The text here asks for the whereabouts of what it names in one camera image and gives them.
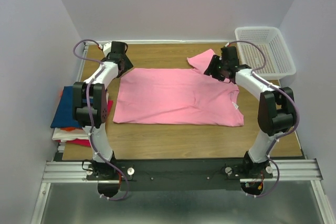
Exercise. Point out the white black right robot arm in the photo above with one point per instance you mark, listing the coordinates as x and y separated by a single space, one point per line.
277 113

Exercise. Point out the aluminium frame rail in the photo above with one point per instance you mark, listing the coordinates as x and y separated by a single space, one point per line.
179 191

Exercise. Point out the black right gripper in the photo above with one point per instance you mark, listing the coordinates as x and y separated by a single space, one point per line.
210 69

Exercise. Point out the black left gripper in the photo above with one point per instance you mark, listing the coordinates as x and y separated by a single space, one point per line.
128 64

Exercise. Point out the folded navy blue t shirt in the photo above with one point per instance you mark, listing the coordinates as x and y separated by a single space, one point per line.
63 116

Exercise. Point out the folded white t shirt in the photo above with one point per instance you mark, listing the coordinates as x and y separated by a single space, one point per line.
64 136

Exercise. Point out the white plastic basket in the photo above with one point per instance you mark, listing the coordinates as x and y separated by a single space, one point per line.
265 47

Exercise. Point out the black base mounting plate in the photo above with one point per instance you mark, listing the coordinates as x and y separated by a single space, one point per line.
174 175

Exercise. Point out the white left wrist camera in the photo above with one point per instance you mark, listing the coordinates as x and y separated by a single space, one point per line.
105 48

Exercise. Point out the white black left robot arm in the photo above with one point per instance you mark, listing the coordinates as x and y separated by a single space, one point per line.
90 102

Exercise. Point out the pink t shirt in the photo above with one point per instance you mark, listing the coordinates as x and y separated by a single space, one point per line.
177 96

